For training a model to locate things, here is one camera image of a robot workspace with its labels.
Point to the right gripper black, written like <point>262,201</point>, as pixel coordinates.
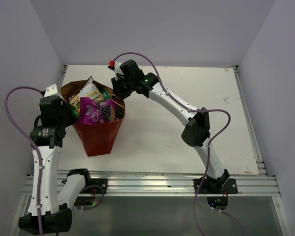
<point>116,91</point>

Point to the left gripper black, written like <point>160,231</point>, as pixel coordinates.
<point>72,119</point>

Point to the green white chips bag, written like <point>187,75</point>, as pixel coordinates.
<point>74,111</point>

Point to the purple candy bag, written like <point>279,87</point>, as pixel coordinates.
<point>97,112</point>

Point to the dark green snack bag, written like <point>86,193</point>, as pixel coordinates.
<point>107,96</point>

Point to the brown yellow chips bag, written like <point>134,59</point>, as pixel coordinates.
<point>91,91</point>

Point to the red brown paper bag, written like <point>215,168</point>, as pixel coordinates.
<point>96,139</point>

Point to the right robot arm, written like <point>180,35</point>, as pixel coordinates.
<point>196,123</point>

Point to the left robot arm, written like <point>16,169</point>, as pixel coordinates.
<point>50,211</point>

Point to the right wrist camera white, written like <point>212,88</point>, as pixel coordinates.
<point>115,67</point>

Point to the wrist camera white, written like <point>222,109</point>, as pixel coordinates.
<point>115,67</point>
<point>52,92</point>

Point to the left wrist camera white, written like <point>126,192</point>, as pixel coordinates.
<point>52,92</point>

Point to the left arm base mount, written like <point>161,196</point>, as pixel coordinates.
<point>101,182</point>

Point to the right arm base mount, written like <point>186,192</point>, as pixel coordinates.
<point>204,185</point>

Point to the aluminium rail frame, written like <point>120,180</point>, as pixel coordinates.
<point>149,158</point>

